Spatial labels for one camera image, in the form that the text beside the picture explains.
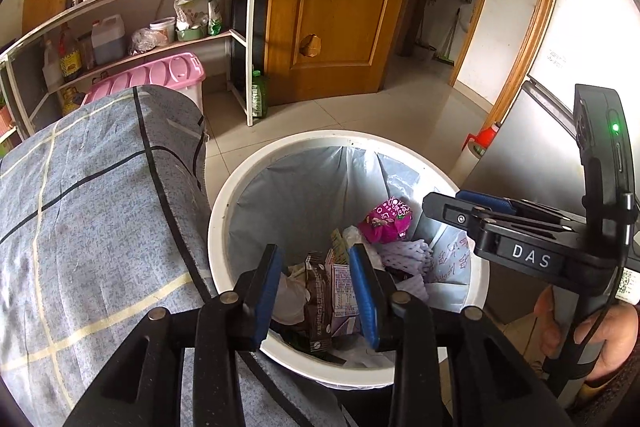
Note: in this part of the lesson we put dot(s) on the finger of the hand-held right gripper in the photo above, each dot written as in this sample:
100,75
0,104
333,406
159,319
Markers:
450,214
487,202

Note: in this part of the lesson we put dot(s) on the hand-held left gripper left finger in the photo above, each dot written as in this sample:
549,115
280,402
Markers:
267,297

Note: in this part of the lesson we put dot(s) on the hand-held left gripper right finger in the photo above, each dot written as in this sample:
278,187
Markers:
365,302

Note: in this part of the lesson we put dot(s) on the white plastic bag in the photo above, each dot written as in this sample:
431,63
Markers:
290,299

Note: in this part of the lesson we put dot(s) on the brown long wrapper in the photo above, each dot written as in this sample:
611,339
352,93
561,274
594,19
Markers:
317,307

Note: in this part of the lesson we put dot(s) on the white foam net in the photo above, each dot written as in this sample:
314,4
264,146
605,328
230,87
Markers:
407,257

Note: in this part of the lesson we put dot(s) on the olive paper wrapper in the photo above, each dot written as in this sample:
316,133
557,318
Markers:
338,244

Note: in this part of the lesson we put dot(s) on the magenta snack bag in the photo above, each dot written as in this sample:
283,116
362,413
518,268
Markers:
385,219

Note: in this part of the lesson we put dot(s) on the white trash bin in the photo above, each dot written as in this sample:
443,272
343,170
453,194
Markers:
220,232

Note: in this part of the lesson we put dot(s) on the person's right hand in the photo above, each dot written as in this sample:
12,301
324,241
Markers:
620,337

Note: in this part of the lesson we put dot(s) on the red printed white bag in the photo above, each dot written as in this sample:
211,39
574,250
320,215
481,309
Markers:
450,257

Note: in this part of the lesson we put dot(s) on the red white plastic item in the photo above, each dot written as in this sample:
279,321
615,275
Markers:
480,149

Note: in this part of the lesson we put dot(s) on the grey bin liner bag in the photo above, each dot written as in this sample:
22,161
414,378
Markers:
300,177

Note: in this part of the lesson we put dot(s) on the silver refrigerator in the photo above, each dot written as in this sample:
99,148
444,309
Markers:
575,32

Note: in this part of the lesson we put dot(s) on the large green bottle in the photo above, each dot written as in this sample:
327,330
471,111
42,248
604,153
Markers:
259,94

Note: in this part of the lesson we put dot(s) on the pink storage box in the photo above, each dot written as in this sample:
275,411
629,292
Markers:
150,74

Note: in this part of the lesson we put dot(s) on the green bowl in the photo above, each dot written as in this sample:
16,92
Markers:
190,34

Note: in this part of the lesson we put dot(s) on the crumpled clear plastic bag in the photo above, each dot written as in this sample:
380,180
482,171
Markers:
145,41

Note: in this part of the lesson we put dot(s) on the white plastic tub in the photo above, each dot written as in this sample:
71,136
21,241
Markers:
162,29

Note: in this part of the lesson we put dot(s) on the white food bag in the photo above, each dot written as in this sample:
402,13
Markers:
190,9

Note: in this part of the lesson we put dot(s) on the plastic jug dark liquid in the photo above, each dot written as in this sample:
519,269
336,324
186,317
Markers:
108,42

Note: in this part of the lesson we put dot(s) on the dark glass jar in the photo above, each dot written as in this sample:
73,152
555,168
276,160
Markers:
87,52

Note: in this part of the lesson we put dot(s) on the yellow label sauce bottle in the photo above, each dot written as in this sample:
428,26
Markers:
70,57

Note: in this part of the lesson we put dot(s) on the white plastic bottle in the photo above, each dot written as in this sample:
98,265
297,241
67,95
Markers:
51,67

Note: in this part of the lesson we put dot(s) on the long white shelf unit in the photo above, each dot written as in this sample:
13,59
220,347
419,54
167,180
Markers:
25,82

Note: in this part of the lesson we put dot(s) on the wooden door frame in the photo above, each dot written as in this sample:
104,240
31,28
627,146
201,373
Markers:
537,22

